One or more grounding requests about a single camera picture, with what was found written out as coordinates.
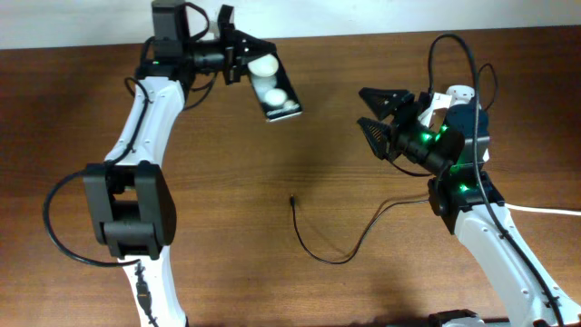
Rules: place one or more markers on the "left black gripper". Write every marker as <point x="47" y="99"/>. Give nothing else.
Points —
<point x="246" y="49"/>

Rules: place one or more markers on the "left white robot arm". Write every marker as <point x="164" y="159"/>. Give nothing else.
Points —
<point x="130" y="204"/>

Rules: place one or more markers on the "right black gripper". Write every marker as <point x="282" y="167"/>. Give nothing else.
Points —
<point x="402" y="100"/>

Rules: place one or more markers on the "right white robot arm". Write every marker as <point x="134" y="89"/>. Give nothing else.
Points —
<point x="475" y="212"/>

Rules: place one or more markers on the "black Galaxy smartphone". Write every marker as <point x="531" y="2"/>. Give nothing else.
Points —
<point x="273" y="89"/>

